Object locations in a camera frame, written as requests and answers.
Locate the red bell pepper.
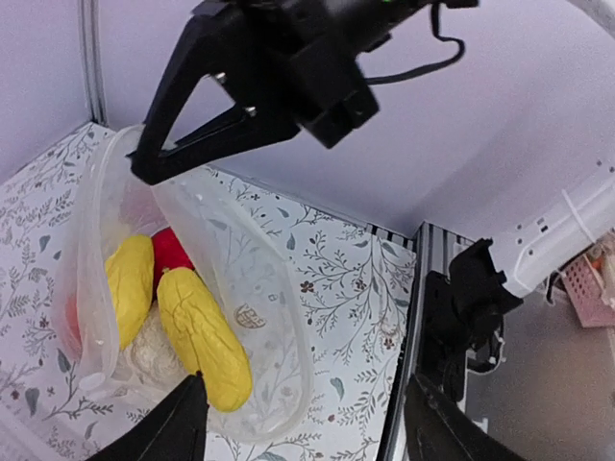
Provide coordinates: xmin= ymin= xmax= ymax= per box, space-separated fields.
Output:
xmin=152 ymin=227 xmax=194 ymax=290

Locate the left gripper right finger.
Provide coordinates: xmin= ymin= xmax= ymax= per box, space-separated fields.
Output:
xmin=406 ymin=374 xmax=523 ymax=461

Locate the yellow squash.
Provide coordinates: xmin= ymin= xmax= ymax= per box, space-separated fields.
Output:
xmin=157 ymin=267 xmax=253 ymax=413
xmin=105 ymin=234 xmax=155 ymax=351

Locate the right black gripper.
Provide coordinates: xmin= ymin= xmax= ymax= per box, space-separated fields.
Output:
xmin=125 ymin=0 xmax=433 ymax=187

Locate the right aluminium frame post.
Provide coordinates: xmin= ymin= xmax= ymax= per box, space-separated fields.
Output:
xmin=77 ymin=0 xmax=108 ymax=126

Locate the white cauliflower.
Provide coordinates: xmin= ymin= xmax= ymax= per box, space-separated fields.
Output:
xmin=125 ymin=302 xmax=187 ymax=390

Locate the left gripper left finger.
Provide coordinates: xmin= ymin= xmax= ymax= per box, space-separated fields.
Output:
xmin=93 ymin=373 xmax=209 ymax=461

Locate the orange mini pumpkin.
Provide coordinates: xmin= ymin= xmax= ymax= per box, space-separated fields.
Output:
xmin=62 ymin=293 xmax=83 ymax=357

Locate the clear zip top bag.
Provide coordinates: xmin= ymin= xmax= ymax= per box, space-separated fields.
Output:
xmin=53 ymin=126 xmax=312 ymax=443

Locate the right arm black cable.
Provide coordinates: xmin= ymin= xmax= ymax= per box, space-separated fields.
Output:
xmin=364 ymin=0 xmax=467 ymax=85

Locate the floral patterned table mat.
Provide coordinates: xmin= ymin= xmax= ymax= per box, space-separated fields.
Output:
xmin=1 ymin=123 xmax=415 ymax=460

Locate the pink plastic basket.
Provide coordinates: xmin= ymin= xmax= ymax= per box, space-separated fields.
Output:
xmin=563 ymin=236 xmax=614 ymax=328

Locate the aluminium front rail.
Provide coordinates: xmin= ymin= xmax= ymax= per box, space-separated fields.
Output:
xmin=376 ymin=222 xmax=472 ymax=461

